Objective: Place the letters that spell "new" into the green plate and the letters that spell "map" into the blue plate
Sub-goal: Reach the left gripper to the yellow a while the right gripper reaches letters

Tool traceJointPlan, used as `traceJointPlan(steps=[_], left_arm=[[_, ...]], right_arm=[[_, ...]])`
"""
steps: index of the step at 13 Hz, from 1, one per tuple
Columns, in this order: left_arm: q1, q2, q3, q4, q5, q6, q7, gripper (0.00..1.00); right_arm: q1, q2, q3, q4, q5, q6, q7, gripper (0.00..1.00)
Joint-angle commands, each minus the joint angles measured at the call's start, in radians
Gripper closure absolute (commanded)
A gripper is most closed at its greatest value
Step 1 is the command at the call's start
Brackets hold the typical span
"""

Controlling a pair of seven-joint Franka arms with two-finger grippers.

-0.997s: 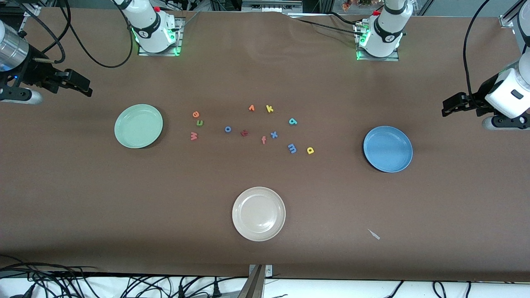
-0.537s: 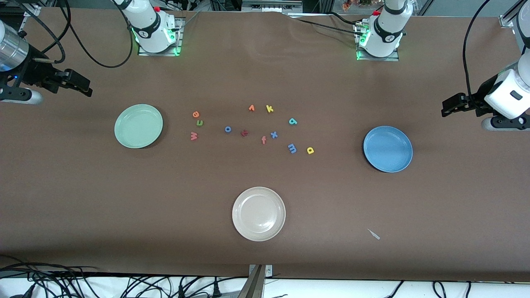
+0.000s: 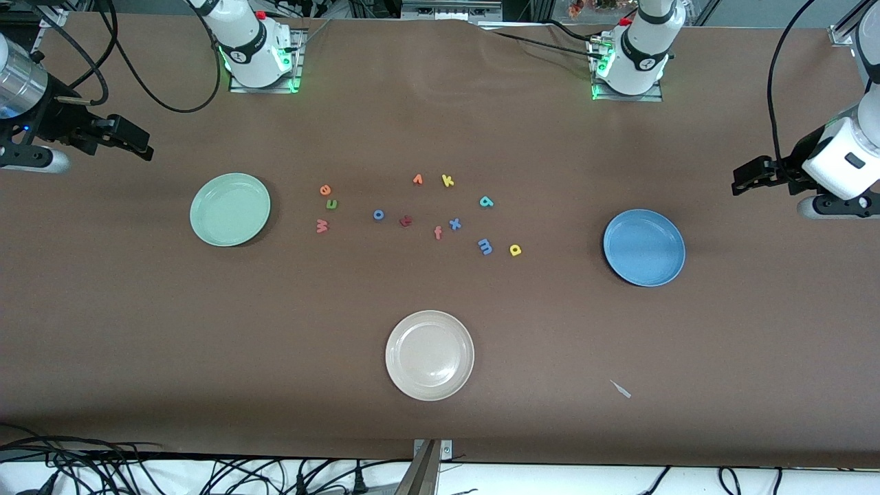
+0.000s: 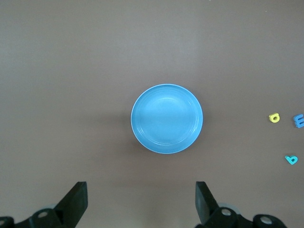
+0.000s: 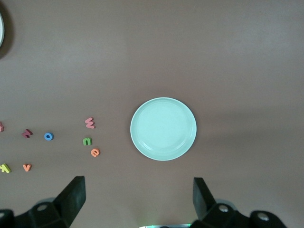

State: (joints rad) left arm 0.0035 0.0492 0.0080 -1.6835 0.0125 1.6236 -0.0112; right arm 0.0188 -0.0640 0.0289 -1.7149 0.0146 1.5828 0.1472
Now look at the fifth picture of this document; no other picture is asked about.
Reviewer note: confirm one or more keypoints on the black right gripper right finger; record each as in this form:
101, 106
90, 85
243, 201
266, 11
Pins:
202, 199

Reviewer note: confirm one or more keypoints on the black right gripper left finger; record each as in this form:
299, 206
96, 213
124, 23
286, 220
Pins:
71, 197

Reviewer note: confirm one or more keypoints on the orange foam letter e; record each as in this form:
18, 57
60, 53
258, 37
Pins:
93, 154

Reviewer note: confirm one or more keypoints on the green foam letter n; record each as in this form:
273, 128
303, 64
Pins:
84, 141

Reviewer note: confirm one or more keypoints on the pink foam letter w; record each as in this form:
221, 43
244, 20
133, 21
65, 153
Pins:
90, 123

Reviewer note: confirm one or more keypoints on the orange foam letter v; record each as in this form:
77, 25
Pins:
27, 168

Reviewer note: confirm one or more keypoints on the blue foam letter o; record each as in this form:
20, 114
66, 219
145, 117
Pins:
45, 136

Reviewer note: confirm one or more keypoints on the yellow foam letter k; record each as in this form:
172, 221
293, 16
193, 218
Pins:
4, 168

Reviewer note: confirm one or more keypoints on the dark red foam letter z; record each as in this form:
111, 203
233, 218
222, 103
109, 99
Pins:
27, 133

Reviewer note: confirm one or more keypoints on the green plate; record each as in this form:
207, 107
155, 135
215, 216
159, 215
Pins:
163, 128

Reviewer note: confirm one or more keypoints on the pink foam letter f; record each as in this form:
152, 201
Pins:
1, 127

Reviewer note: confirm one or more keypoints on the brown table cover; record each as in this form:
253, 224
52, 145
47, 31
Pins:
152, 47

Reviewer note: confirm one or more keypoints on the beige plate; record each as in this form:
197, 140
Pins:
1, 31

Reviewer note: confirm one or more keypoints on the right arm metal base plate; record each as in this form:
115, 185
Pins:
166, 226

